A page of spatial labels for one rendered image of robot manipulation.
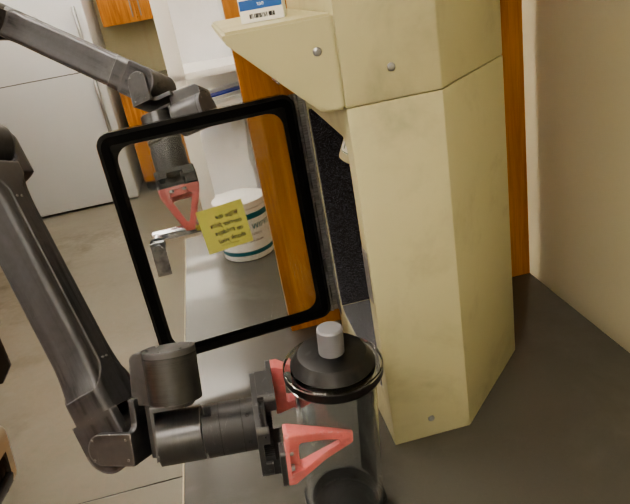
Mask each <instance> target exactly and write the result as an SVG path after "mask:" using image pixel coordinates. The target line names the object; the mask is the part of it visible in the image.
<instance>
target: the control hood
mask: <svg viewBox="0 0 630 504"><path fill-rule="evenodd" d="M286 11H287V15H286V16H285V17H282V18H277V19H271V20H265V21H260V22H254V23H249V24H243V25H242V23H241V18H240V17H236V18H231V19H226V20H220V21H215V22H213V24H211V26H212V28H213V29H214V31H215V32H216V34H217V35H218V36H219V37H220V39H221V40H222V41H223V42H224V43H225V45H226V46H228V47H229V48H231V49H232V50H233V51H235V52H236V53H238V54H239V55H241V56H242V57H243V58H245V59H246V60H248V61H249V62H251V63H252V64H253V65H255V66H256V67H258V68H259V69H261V70H262V71H263V72H265V73H266V74H268V75H269V76H271V77H272V78H273V79H275V80H276V81H278V82H279V83H281V84H282V85H283V86H285V87H286V88H288V89H289V90H291V91H292V92H293V93H295V94H296V95H298V96H299V97H301V98H302V99H303V100H305V101H306V102H308V103H309V104H311V105H312V106H313V107H315V108H316V109H318V110H319V111H321V112H326V113H330V112H335V111H339V110H343V107H345V99H344V92H343V85H342V78H341V72H340V65H339V58H338V51H337V44H336V37H335V31H334V24H333V17H332V15H329V13H326V12H316V11H307V10H297V9H287V8H286Z"/></svg>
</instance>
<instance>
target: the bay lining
mask: <svg viewBox="0 0 630 504"><path fill-rule="evenodd" d="M309 119H310V125H311V131H312V137H313V143H314V149H315V154H316V160H317V166H318V172H319V178H320V184H321V189H322V195H323V201H324V207H325V213H326V219H327V224H328V230H329V236H330V242H331V248H332V254H333V259H334V265H335V271H336V277H337V283H338V289H339V294H340V300H341V303H342V305H347V304H351V303H355V302H359V301H363V300H367V299H370V298H369V294H368V288H367V281H366V274H365V268H364V261H363V254H362V248H361V247H362V244H361V238H360V231H359V224H358V217H357V211H356V204H355V197H354V191H353V184H352V177H351V171H350V164H348V163H346V162H344V161H343V160H341V159H340V157H339V153H340V149H341V145H342V142H343V136H342V135H341V134H339V133H338V132H337V131H336V130H335V129H334V128H333V127H332V126H330V125H329V124H328V123H327V122H326V121H325V120H324V119H323V118H321V117H320V116H319V115H318V114H317V113H316V112H315V111H314V110H312V109H309Z"/></svg>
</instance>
